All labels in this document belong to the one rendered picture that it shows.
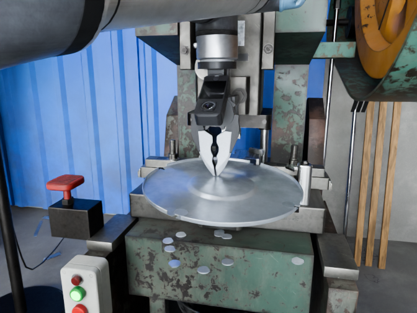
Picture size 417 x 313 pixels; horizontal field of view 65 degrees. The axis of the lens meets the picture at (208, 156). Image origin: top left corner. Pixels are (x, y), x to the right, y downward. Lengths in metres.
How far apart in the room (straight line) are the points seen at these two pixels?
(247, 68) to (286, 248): 0.39
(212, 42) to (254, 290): 0.49
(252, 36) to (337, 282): 0.51
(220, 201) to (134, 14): 0.37
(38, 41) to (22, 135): 2.46
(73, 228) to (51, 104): 1.74
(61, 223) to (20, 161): 1.94
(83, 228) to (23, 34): 0.61
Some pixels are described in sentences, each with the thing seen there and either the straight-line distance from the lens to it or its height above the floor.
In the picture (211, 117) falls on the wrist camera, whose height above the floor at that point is 0.92.
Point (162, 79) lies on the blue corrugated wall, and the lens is 2.07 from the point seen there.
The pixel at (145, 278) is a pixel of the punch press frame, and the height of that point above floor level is 0.55.
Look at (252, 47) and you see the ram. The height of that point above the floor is 1.04.
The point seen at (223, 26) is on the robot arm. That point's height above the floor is 1.06.
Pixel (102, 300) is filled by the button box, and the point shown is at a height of 0.56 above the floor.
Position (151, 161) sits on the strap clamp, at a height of 0.75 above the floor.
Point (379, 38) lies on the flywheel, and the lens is 0.98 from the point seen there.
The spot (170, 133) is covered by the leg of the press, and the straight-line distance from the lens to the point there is 1.15.
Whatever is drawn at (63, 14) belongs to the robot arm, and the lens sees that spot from 0.18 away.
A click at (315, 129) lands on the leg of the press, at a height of 0.81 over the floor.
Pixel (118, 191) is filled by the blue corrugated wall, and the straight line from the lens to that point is 2.34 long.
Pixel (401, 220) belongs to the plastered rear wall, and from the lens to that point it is 2.29.
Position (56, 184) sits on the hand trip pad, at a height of 0.76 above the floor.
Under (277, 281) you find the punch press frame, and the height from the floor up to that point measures 0.58.
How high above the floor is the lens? 0.98
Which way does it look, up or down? 14 degrees down
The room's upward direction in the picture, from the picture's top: straight up
